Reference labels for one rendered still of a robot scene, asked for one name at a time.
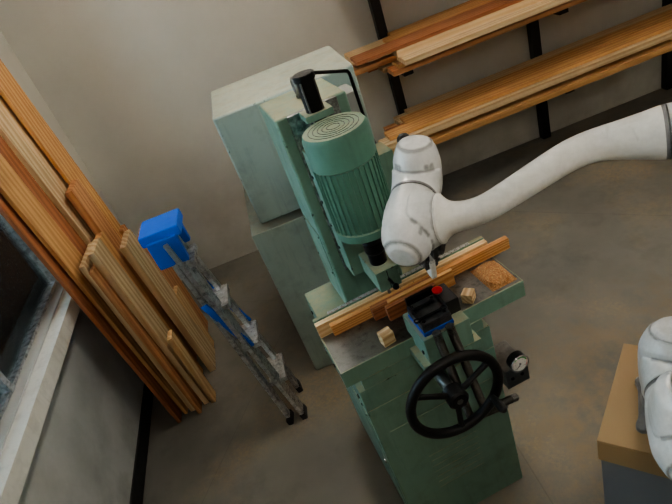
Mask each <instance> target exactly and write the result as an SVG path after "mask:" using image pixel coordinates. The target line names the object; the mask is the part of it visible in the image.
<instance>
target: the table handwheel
mask: <svg viewBox="0 0 672 504"><path fill-rule="evenodd" d="M464 361H480V362H483V363H482V364H481V365H480V366H479V367H478V368H477V369H476V370H475V372H474V373H473V374H472V375H471V376H470V377H469V378H468V379H466V380H465V381H464V382H463V383H462V384H460V383H458V382H453V381H452V380H451V379H450V377H449V376H448V375H447V374H446V372H445V371H444V369H446V368H448V367H450V366H452V365H454V364H457V363H460V362H464ZM487 367H489V368H490V369H491V371H492V375H493V384H492V388H491V390H490V393H489V395H488V397H487V399H486V400H485V402H484V403H483V404H482V405H481V407H480V408H479V409H478V410H477V411H476V412H475V413H473V414H472V415H471V416H470V417H468V418H467V419H465V420H464V419H463V415H462V409H461V408H463V407H464V406H465V405H466V404H467V402H468V400H469V394H468V393H467V391H466V389H467V388H468V387H469V386H470V385H471V384H472V383H473V382H474V381H475V380H476V378H477V377H478V376H479V375H480V374H481V373H482V372H483V371H484V370H485V369H486V368H487ZM433 378H434V379H435V381H436V382H437V383H438V385H439V386H440V387H441V388H442V390H443V391H442V393H434V394H421V393H422V391H423V389H424V388H425V387H426V385H427V384H428V383H429V382H430V381H431V380H432V379H433ZM503 382H504V376H503V371H502V368H501V365H500V364H499V362H498V361H497V360H496V359H495V358H494V357H493V356H492V355H490V354H489V353H486V352H484V351H480V350H461V351H457V352H454V353H451V354H448V355H446V356H444V357H442V358H440V359H439V360H437V361H436V362H434V363H433V364H431V365H430V366H429V367H428V368H427V369H426V370H424V371H423V372H422V374H421V375H420V376H419V377H418V378H417V380H416V381H415V382H414V384H413V386H412V387H411V389H410V392H409V394H408V397H407V400H406V407H405V412H406V418H407V421H408V423H409V425H410V427H411V428H412V429H413V430H414V431H415V432H416V433H417V434H419V435H421V436H423V437H426V438H430V439H446V438H451V437H454V436H457V435H460V434H462V433H464V432H466V431H468V430H470V429H471V428H473V427H474V426H476V425H477V424H478V423H479V422H481V421H482V420H483V419H484V418H485V417H486V416H487V415H488V414H489V413H490V411H491V410H492V409H493V408H494V404H493V402H492V401H491V399H490V396H491V395H493V394H494V395H495V396H497V397H498V398H499V397H500V395H501V392H502V388H503ZM422 400H445V401H446V403H447V404H448V405H449V407H450V408H451V409H455V410H456V414H457V419H458V424H456V425H453V426H450V427H446V428H430V427H427V426H425V425H423V424H422V423H421V422H420V421H419V419H418V417H417V413H416V407H417V402H418V401H422Z"/></svg>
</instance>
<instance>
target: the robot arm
mask: <svg viewBox="0 0 672 504"><path fill-rule="evenodd" d="M634 159H648V160H667V159H672V102H670V103H666V104H663V105H659V106H656V107H653V108H651V109H648V110H645V111H643V112H640V113H637V114H634V115H631V116H628V117H626V118H623V119H620V120H617V121H614V122H610V123H607V124H604V125H601V126H598V127H595V128H592V129H589V130H587V131H584V132H582V133H579V134H577V135H575V136H573V137H570V138H568V139H566V140H564V141H562V142H561V143H559V144H557V145H555V146H554V147H552V148H551V149H549V150H548V151H546V152H545V153H543V154H542V155H540V156H539V157H537V158H536V159H534V160H533V161H531V162H530V163H528V164H527V165H525V166H524V167H522V168H521V169H519V170H518V171H516V172H515V173H513V174H512V175H511V176H509V177H508V178H506V179H505V180H503V181H502V182H500V183H499V184H497V185H496V186H494V187H493V188H491V189H490V190H488V191H486V192H485V193H483V194H481V195H479V196H477V197H474V198H471V199H467V200H462V201H451V200H448V199H446V198H445V197H443V196H442V195H441V192H442V186H443V173H442V164H441V158H440V155H439V152H438V149H437V147H436V145H435V143H434V142H433V140H432V139H431V138H430V137H428V136H425V135H410V136H407V137H404V138H402V139H401V140H400V141H399V142H398V143H397V145H396V148H395V151H394V156H393V170H392V187H391V194H390V197H389V200H388V201H387V204H386V207H385V210H384V215H383V220H382V228H381V240H382V245H383V247H384V249H385V252H386V254H387V255H388V257H389V258H390V259H391V260H392V261H393V262H394V263H396V264H398V265H401V266H406V267H410V266H416V265H422V264H423V267H424V268H425V270H426V271H427V273H428V274H429V276H430V277H431V278H432V279H434V278H436V277H437V271H436V266H437V265H438V261H439V260H440V258H439V257H438V256H439V255H443V254H444V251H445V246H446V243H447V242H448V240H449V238H450V237H451V236H452V235H454V234H455V233H458V232H461V231H464V230H468V229H471V228H474V227H477V226H480V225H482V224H485V223H487V222H489V221H491V220H493V219H495V218H497V217H499V216H501V215H502V214H504V213H506V212H507V211H509V210H511V209H512V208H514V207H516V206H517V205H519V204H521V203H522V202H524V201H525V200H527V199H529V198H530V197H532V196H534V195H535V194H537V193H538V192H540V191H542V190H543V189H545V188H546V187H548V186H550V185H551V184H553V183H555V182H556V181H558V180H559V179H561V178H563V177H564V176H566V175H568V174H570V173H571V172H573V171H575V170H577V169H579V168H581V167H584V166H586V165H589V164H592V163H596V162H601V161H608V160H634ZM430 254H431V255H430ZM638 374H639V377H637V378H636V379H635V385H636V387H637V390H638V420H637V422H636V430H637V431H638V432H639V433H642V434H647V435H648V440H649V445H650V449H651V452H652V455H653V457H654V459H655V461H656V462H657V464H658V465H659V467H660V468H661V470H662V471H663V472H664V473H665V475H666V476H667V477H668V478H669V479H670V480H672V316H669V317H664V318H661V319H659V320H657V321H654V322H652V323H651V324H650V325H649V326H648V327H647V328H646V330H645V331H644V332H643V334H642V336H641V338H640V340H639V343H638Z"/></svg>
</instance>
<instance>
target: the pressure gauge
mask: <svg viewBox="0 0 672 504"><path fill-rule="evenodd" d="M506 363H507V365H508V366H509V367H510V368H511V369H512V371H513V372H520V371H522V370H524V369H525V368H526V367H527V365H528V363H529V358H528V356H526V355H525V354H524V353H523V352H522V351H520V350H517V351H514V352H512V353H511V354H510V355H509V356H508V358H507V361H506ZM519 363H521V365H520V364H519ZM519 365H520V366H519ZM518 367H519V368H518ZM516 370H517V371H516Z"/></svg>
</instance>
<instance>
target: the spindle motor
mask: <svg viewBox="0 0 672 504"><path fill-rule="evenodd" d="M302 145H303V147H304V150H305V153H306V155H307V158H308V161H309V163H310V166H311V169H312V171H313V174H314V176H315V179H316V181H317V184H318V187H319V189H320V192H321V195H322V197H323V200H324V203H325V205H326V208H327V210H328V213H329V216H330V218H331V221H332V224H333V226H334V229H335V232H336V234H337V237H338V239H339V240H340V241H342V242H344V243H347V244H364V243H368V242H372V241H374V240H377V239H379V238H381V228H382V220H383V215H384V210H385V207H386V204H387V201H388V200H389V197H390V192H389V188H388V185H387V182H386V178H385V175H384V172H383V168H382V165H381V162H380V158H379V155H378V152H377V149H376V145H375V141H374V138H373V135H372V131H371V128H370V125H369V121H368V119H367V117H366V116H364V115H363V114H362V113H360V112H343V113H339V114H335V115H332V116H329V117H326V118H324V119H322V120H320V121H318V122H316V123H314V124H313V125H311V126H310V127H309V128H307V129H306V130H305V132H304V133H303V135H302Z"/></svg>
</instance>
